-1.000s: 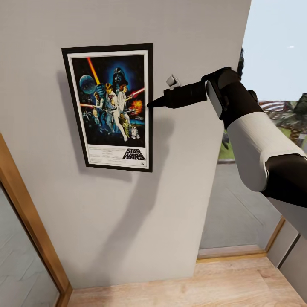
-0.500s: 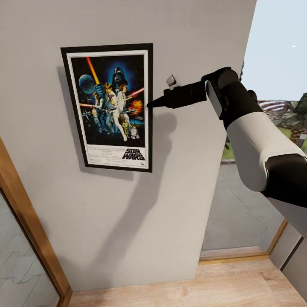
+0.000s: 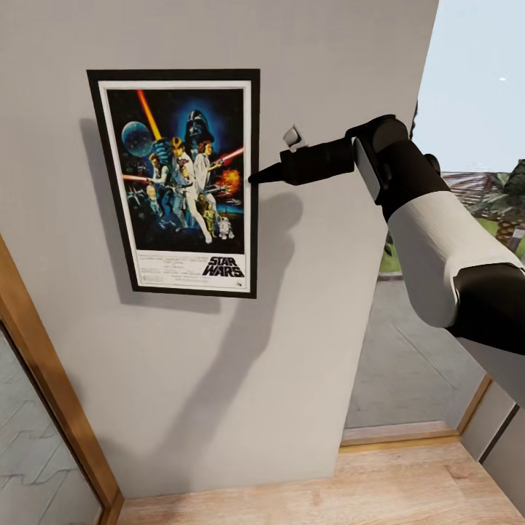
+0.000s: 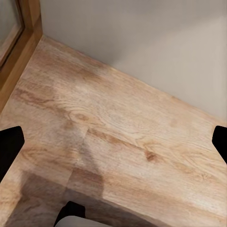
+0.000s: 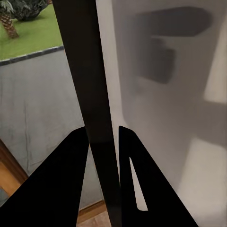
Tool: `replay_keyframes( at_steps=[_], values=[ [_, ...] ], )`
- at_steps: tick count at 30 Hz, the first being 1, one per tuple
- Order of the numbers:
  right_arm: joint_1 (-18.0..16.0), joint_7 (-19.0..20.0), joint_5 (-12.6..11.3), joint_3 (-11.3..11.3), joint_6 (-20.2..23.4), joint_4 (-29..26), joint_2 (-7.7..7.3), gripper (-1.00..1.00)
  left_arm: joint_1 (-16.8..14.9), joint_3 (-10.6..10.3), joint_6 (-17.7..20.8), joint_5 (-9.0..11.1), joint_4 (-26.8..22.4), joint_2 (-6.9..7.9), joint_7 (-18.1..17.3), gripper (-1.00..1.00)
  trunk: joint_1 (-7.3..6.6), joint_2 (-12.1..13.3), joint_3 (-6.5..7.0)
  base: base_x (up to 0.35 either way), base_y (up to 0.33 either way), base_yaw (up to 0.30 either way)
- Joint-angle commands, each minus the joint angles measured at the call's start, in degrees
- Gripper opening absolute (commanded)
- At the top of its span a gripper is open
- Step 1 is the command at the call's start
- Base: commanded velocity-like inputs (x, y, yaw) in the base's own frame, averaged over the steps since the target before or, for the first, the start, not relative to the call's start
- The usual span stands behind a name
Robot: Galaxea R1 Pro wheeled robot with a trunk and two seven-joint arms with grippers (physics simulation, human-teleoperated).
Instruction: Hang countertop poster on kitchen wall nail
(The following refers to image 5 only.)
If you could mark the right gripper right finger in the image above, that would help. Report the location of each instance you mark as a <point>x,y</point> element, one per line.
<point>165,209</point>

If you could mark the door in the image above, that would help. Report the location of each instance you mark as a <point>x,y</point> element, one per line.
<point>39,107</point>

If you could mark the poster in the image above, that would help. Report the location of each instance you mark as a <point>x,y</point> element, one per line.
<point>79,29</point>

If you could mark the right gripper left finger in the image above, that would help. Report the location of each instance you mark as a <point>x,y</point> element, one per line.
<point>50,197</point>

